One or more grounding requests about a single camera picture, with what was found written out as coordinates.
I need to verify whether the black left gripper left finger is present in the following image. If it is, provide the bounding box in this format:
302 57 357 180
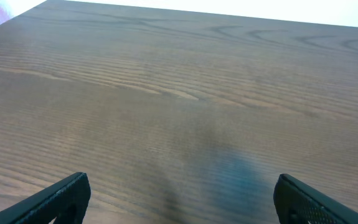
0 172 91 224

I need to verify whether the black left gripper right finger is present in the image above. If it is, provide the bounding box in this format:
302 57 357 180
273 174 358 224

